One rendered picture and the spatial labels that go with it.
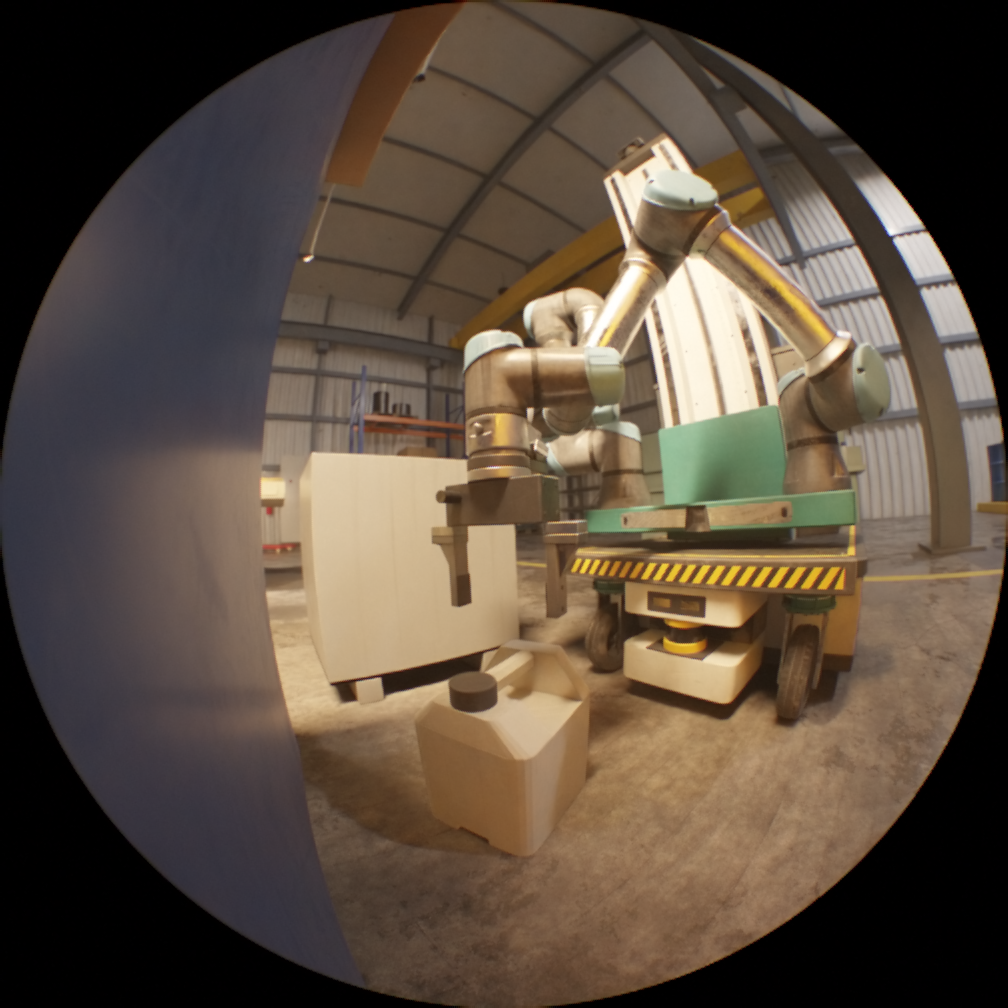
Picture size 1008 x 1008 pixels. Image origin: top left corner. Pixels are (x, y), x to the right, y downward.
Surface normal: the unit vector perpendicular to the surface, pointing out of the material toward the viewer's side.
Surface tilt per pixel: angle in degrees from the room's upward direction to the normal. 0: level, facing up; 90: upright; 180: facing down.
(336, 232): 169
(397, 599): 90
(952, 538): 90
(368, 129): 180
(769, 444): 90
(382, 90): 180
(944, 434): 90
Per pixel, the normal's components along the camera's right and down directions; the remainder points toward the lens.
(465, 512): -0.55, -0.01
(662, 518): -0.83, 0.01
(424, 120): 0.16, 0.97
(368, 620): 0.59, -0.07
